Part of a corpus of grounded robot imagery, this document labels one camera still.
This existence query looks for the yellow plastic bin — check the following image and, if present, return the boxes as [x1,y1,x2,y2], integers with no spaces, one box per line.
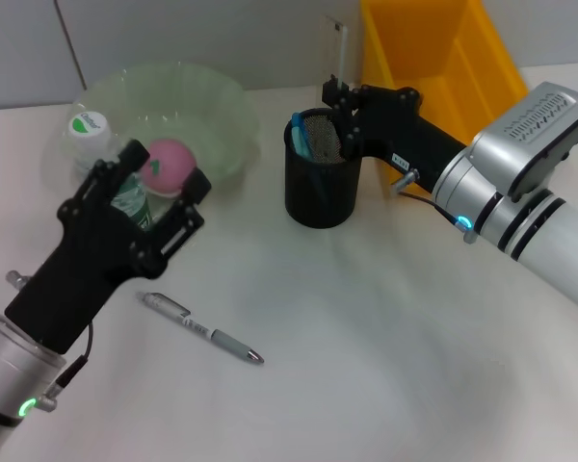
[357,0,531,187]

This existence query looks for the black mesh pen cup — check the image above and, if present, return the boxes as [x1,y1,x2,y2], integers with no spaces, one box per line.
[283,106,369,230]

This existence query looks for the green label water bottle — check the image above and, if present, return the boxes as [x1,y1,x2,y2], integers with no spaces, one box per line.
[67,110,155,232]

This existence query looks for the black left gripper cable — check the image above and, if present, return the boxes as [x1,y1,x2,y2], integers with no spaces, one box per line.
[7,271,95,413]

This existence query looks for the blue scissors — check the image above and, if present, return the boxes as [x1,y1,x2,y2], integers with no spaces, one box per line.
[291,112,333,203]

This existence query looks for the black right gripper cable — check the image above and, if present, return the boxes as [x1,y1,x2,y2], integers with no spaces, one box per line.
[389,167,476,244]

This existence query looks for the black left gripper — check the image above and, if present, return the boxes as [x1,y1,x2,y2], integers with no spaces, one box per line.
[4,139,213,352]

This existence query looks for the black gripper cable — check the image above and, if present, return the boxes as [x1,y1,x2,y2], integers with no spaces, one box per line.
[389,167,476,244]
[7,271,95,413]

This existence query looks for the transparent plastic ruler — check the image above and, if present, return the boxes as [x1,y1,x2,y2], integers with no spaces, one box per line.
[320,13,352,90]

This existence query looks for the pink toy peach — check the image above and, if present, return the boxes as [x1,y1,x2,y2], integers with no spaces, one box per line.
[139,138,197,196]

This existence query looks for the translucent green fruit bowl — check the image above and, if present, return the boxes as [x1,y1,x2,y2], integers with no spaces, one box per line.
[42,60,261,213]

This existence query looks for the clear grey ballpoint pen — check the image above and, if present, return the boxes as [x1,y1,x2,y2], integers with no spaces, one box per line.
[135,291,265,366]

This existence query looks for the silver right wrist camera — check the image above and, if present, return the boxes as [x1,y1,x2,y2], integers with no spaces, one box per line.
[471,81,578,202]

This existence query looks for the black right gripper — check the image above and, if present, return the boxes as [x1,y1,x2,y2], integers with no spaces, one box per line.
[321,79,467,193]

